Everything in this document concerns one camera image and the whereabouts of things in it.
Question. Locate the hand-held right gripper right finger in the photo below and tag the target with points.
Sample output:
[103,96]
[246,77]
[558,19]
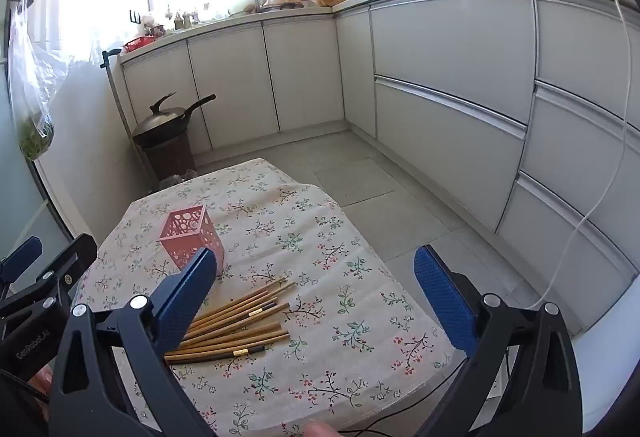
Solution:
[445,302]

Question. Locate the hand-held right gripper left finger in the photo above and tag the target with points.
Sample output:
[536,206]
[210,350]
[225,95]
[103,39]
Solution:
[185,302]

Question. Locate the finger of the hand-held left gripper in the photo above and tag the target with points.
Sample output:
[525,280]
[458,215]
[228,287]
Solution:
[24,254]
[75,253]

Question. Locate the bunch of wooden chopsticks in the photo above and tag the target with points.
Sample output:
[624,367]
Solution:
[240,317]

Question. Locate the pink perforated utensil holder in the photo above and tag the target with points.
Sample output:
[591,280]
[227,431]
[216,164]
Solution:
[187,237]

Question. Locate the person's left hand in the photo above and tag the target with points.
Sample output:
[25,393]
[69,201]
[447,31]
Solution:
[42,378]

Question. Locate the person's right hand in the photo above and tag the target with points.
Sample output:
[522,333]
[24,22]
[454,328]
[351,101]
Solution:
[322,431]

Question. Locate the frosted glass door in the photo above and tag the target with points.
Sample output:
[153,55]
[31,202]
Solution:
[15,197]

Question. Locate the crumpled plastic bag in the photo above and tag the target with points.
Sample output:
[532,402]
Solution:
[175,180]

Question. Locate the floral tablecloth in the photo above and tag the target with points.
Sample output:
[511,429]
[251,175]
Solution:
[325,267]

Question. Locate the brown bin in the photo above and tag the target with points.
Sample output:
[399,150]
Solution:
[170,159]

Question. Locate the plastic bag of greens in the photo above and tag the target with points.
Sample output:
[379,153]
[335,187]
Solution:
[35,117]

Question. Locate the steel wok lid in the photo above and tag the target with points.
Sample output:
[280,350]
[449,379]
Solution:
[157,122]

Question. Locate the black wok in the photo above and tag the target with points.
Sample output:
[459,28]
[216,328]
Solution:
[200,102]

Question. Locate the grey pole with black clamp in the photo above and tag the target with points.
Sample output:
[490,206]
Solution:
[111,53]

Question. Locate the red basket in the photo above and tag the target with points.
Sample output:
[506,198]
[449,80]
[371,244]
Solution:
[140,43]

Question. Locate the white kitchen cabinet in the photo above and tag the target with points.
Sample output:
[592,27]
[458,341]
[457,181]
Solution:
[450,42]

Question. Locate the row of small jars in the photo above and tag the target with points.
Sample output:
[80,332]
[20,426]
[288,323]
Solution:
[187,17]

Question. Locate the stack of dishes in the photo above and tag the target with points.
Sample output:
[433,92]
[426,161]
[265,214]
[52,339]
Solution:
[282,1]

